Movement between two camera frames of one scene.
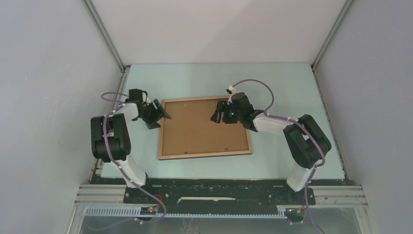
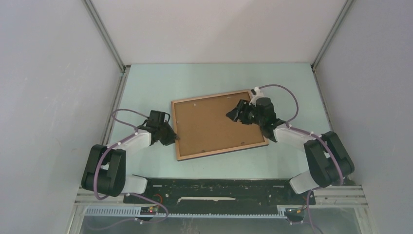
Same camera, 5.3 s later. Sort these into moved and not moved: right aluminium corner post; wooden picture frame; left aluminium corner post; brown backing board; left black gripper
Moved: wooden picture frame; brown backing board; left black gripper
Not moved: right aluminium corner post; left aluminium corner post
